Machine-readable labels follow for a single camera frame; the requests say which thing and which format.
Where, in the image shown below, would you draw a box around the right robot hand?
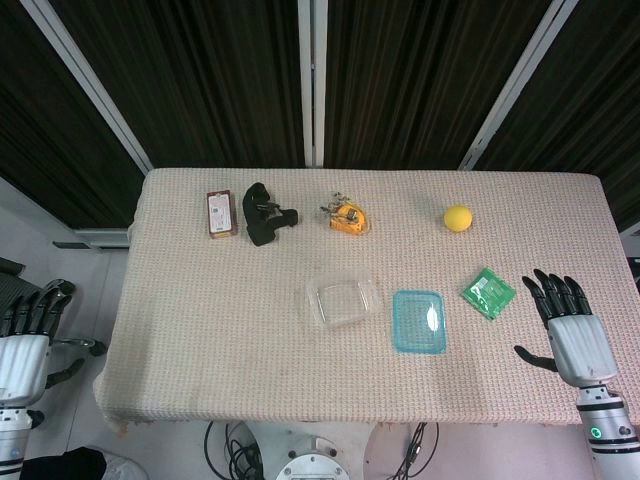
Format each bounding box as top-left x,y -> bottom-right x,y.
513,268 -> 619,389

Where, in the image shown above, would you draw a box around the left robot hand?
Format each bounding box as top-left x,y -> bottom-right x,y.
0,279 -> 86,407

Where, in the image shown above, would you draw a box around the blue plastic lid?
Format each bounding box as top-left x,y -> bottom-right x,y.
391,288 -> 448,356

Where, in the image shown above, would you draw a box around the grey round robot base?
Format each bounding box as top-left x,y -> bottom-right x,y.
274,434 -> 346,480

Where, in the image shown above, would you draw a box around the clear plastic container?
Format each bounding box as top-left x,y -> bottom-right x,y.
304,269 -> 385,331

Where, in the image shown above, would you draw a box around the small brown cardboard box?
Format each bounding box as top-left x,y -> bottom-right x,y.
205,188 -> 237,240

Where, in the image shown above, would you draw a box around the green snack packet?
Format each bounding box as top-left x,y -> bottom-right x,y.
460,266 -> 518,322

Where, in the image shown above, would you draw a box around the black bag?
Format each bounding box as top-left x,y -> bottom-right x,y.
24,447 -> 107,480

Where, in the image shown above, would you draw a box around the yellow ball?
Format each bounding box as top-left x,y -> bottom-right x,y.
443,203 -> 474,234

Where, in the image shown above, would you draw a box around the beige waffle tablecloth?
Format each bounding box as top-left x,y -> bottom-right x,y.
93,167 -> 640,434

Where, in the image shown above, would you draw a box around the dark brown curtain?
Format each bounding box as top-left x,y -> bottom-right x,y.
0,0 -> 146,231
472,0 -> 640,231
324,0 -> 554,171
49,0 -> 306,169

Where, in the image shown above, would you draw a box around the orange tape measure with keyring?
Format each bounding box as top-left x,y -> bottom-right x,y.
319,191 -> 374,236

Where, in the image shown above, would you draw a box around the grey floor rail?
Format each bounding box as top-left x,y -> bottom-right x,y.
52,227 -> 132,251

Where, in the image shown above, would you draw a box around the black floor cable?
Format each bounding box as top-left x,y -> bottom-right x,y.
397,422 -> 441,480
204,419 -> 264,480

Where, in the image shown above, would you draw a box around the white frame post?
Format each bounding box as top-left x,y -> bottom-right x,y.
297,0 -> 329,169
459,0 -> 569,171
19,0 -> 151,174

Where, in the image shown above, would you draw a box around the black strap brace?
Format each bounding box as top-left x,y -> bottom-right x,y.
241,182 -> 301,247

